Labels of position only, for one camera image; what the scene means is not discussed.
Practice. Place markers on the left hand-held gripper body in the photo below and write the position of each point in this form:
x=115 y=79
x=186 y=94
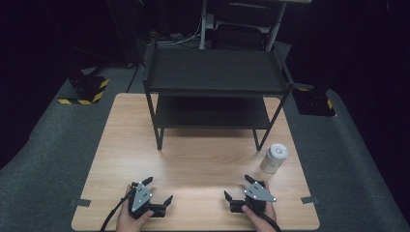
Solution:
x=141 y=196

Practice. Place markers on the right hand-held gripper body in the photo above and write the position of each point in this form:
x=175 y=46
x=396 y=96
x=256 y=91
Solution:
x=254 y=196

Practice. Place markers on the person's right hand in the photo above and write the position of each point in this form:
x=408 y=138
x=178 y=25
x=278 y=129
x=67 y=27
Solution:
x=261 y=219

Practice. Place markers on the person's left hand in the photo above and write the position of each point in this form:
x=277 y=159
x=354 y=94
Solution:
x=127 y=219

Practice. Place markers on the white plastic bottle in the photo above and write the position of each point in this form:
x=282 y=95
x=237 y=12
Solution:
x=273 y=159

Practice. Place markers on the grey tape strip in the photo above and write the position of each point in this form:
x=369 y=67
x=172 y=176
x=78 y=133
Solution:
x=310 y=199
x=80 y=202

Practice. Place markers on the black yellow-striped stand base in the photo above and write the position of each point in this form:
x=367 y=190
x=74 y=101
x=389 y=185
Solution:
x=314 y=101
x=87 y=90

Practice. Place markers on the black two-tier shelf rack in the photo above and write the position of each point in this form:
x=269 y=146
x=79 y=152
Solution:
x=212 y=69

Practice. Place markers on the black chair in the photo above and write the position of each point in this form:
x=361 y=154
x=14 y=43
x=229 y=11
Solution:
x=240 y=29

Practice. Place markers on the white desk frame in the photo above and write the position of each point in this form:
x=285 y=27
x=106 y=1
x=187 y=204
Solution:
x=203 y=25

